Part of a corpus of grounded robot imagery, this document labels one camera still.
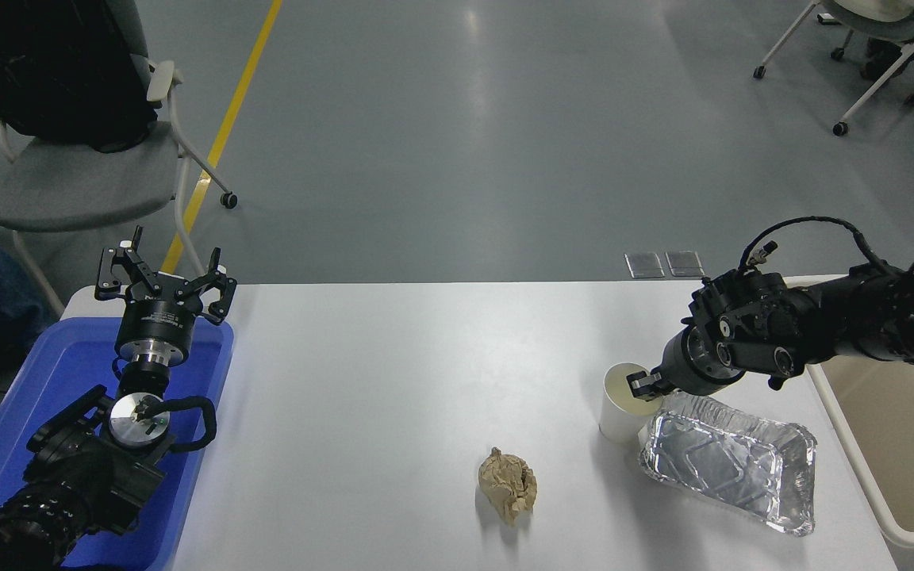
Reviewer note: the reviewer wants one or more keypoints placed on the crumpled tan paper ball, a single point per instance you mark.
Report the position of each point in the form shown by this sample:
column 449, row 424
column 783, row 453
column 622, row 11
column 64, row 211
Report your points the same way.
column 508, row 484

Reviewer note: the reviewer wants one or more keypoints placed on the large pale plastic bin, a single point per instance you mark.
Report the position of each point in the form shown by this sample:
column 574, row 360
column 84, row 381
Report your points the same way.
column 901, row 444

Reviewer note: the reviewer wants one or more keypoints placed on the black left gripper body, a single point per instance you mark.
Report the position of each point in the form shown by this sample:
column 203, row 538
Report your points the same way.
column 157, row 321

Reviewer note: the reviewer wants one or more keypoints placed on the silver foil tray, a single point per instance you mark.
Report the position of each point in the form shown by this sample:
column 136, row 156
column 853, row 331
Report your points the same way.
column 727, row 460

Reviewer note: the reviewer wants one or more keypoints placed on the grey metal floor plate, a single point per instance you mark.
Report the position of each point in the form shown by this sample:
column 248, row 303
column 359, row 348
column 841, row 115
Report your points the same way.
column 683, row 264
column 644, row 265

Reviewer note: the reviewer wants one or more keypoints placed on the blue plastic tray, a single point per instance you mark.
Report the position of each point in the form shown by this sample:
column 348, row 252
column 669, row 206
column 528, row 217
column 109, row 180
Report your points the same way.
column 52, row 365

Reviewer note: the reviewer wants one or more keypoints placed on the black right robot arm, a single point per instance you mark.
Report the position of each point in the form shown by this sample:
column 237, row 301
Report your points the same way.
column 862, row 317

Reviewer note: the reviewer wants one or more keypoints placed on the grey wheeled office chair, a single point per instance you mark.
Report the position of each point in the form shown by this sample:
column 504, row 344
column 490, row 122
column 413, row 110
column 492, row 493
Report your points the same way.
column 76, row 182
column 885, row 28

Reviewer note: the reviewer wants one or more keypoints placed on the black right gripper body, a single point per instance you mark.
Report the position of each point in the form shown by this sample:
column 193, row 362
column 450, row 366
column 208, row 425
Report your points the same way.
column 679, row 369

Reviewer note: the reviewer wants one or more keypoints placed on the white paper cup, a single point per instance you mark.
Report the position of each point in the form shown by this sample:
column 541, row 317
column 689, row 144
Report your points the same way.
column 616, row 420

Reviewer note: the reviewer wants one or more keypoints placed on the white metal bar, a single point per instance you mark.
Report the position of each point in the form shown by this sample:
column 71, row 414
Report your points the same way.
column 827, row 18

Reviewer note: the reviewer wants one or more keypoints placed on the black jacket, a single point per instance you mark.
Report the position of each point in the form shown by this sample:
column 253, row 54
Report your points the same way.
column 52, row 71

